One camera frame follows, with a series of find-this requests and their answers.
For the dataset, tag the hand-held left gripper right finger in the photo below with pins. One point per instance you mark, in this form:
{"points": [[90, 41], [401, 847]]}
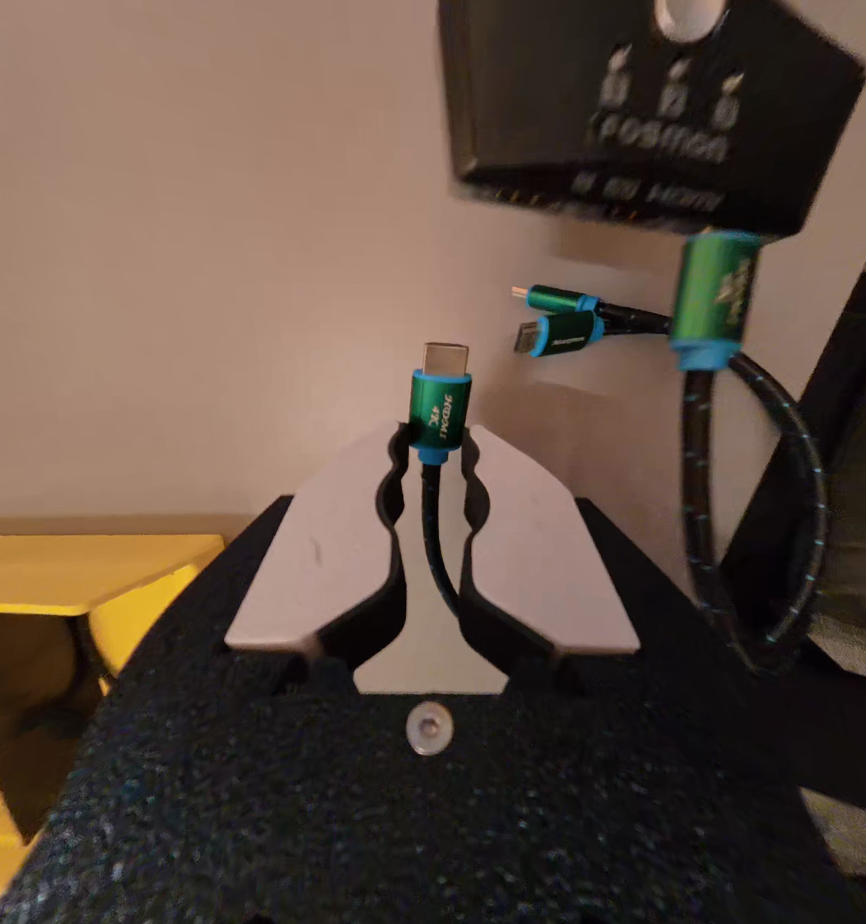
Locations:
{"points": [[541, 563]]}

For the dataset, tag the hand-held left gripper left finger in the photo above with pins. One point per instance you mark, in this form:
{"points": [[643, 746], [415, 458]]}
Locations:
{"points": [[317, 556]]}

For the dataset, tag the yellow plastic bin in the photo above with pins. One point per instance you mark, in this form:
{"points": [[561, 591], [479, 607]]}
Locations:
{"points": [[79, 570]]}

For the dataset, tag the black video switch box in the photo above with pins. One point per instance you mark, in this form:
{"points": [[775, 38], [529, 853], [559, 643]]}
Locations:
{"points": [[548, 86]]}

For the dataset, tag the grey desk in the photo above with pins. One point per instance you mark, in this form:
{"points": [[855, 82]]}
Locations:
{"points": [[187, 289]]}

